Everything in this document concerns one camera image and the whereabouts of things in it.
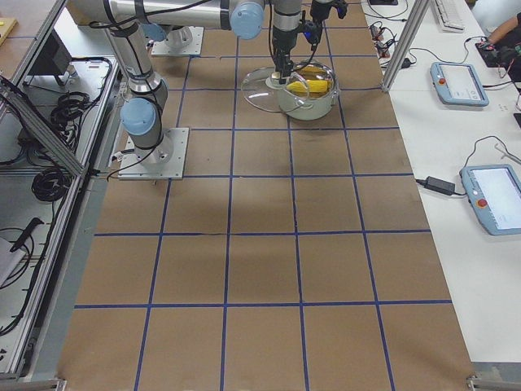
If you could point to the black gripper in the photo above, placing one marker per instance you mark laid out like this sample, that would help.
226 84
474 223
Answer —
282 40
318 11

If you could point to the yellow corn cob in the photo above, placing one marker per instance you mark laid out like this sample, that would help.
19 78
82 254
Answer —
314 88

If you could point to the glass pot lid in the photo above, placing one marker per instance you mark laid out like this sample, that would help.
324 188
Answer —
260 87

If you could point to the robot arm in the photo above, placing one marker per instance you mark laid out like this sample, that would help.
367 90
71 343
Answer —
202 93
172 21

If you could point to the pale green steel pot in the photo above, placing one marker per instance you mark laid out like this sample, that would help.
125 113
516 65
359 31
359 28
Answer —
308 108

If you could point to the white keyboard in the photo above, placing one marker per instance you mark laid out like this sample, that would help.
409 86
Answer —
448 16

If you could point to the far blue teach pendant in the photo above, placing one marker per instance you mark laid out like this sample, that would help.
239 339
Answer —
458 84

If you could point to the blue teach pendant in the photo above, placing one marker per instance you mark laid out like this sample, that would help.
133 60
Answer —
494 194
458 84

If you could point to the black power adapter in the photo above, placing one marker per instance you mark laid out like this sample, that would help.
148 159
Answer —
439 185

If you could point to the near blue teach pendant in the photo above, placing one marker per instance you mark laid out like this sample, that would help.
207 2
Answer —
494 194

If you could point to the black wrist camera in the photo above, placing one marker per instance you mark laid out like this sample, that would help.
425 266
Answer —
341 7
312 31

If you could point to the aluminium frame post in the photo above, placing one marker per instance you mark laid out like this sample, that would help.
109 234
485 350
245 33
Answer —
414 20

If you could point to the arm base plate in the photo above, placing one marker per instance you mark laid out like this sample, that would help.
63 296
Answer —
166 161
185 41

